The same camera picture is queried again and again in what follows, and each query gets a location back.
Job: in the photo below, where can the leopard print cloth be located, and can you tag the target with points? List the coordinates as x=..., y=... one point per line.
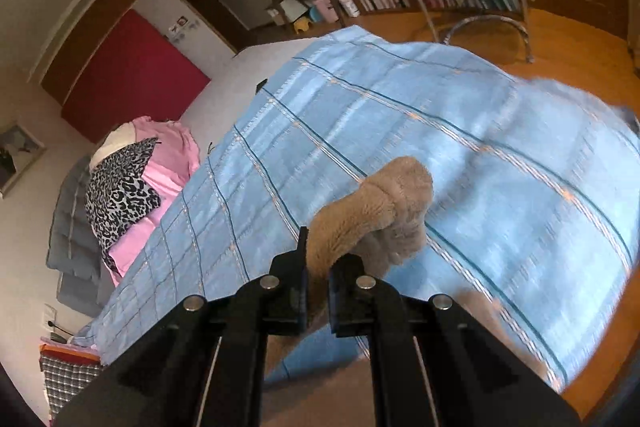
x=120, y=197

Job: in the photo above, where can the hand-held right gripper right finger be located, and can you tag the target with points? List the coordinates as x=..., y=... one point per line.
x=336, y=302

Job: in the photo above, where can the small black object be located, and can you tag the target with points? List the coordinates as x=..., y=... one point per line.
x=261, y=85

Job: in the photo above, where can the framed wall picture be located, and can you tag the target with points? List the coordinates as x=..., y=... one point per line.
x=17, y=157

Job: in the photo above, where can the bed with white sheet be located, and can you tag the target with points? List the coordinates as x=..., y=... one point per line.
x=235, y=92

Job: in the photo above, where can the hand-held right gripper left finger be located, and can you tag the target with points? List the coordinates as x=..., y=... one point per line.
x=302, y=289

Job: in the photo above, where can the white wall socket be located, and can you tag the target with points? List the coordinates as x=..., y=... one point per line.
x=51, y=313

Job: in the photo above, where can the blue plaid blanket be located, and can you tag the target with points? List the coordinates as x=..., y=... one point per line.
x=450, y=132

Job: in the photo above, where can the yellow stool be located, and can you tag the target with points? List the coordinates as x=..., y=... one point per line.
x=302, y=25

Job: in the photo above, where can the white pillow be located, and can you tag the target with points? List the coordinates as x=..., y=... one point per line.
x=112, y=147

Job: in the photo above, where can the brown fleece pants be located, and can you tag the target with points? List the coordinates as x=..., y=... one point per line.
x=380, y=207

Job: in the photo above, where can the plaid cushion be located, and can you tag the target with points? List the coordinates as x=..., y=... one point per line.
x=65, y=377

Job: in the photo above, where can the pink box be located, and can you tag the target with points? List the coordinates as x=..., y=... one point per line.
x=325, y=9

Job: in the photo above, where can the red wardrobe door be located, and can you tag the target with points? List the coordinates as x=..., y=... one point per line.
x=135, y=77

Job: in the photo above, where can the pink pillow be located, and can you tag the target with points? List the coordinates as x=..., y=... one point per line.
x=170, y=157

